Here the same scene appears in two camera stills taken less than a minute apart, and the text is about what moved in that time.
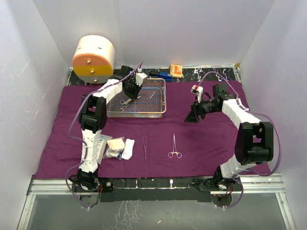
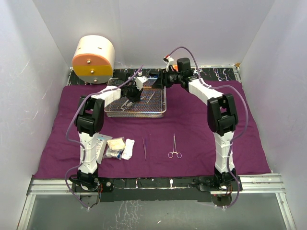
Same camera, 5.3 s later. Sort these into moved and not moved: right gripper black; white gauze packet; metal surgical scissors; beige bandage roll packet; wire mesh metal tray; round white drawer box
Moved: metal surgical scissors; right gripper black
Not moved: wire mesh metal tray; white gauze packet; round white drawer box; beige bandage roll packet
